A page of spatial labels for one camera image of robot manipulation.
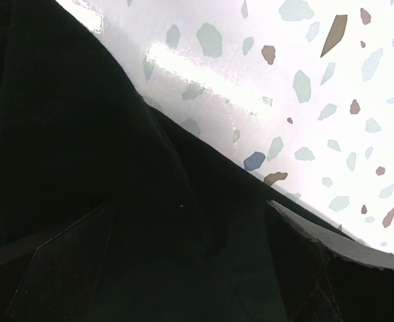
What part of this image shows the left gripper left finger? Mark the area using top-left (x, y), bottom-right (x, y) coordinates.
top-left (6, 203), bottom-right (115, 321)

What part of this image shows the black t shirt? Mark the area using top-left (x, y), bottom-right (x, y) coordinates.
top-left (0, 0), bottom-right (394, 322)

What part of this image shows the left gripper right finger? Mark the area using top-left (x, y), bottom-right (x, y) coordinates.
top-left (265, 201), bottom-right (394, 321)

